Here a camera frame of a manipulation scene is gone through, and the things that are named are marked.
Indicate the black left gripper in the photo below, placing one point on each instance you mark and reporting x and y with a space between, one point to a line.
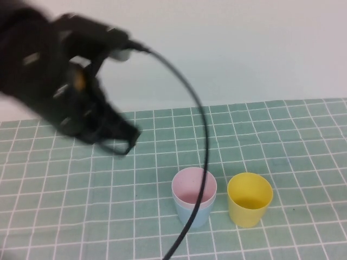
62 108

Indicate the pink plastic cup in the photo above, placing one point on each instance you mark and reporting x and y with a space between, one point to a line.
187 189

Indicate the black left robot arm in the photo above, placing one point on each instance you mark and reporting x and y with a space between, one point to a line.
13 54

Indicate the blue plastic cup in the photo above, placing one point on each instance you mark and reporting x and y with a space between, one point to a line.
206 214

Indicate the yellow plastic cup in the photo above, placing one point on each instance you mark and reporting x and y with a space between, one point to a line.
248 216

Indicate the green checked tablecloth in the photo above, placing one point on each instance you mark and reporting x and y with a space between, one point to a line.
271 149

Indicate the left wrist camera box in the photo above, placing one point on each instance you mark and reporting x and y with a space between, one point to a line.
95 35

